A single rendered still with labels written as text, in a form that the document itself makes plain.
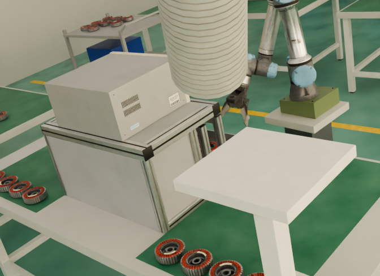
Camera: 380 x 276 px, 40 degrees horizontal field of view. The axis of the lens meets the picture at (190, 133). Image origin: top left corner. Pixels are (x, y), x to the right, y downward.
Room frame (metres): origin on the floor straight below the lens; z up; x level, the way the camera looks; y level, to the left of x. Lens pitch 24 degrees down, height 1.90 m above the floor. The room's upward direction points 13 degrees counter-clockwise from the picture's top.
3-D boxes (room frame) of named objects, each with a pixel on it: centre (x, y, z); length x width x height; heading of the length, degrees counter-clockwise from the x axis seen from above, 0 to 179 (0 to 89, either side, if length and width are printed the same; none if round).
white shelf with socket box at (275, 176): (1.26, -0.18, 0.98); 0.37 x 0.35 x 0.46; 43
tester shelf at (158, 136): (2.10, 0.25, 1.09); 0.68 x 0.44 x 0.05; 43
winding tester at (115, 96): (2.10, 0.26, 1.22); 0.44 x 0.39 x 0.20; 43
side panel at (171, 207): (1.80, 0.09, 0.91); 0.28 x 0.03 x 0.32; 133
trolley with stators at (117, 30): (5.07, 0.47, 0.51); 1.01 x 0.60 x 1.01; 43
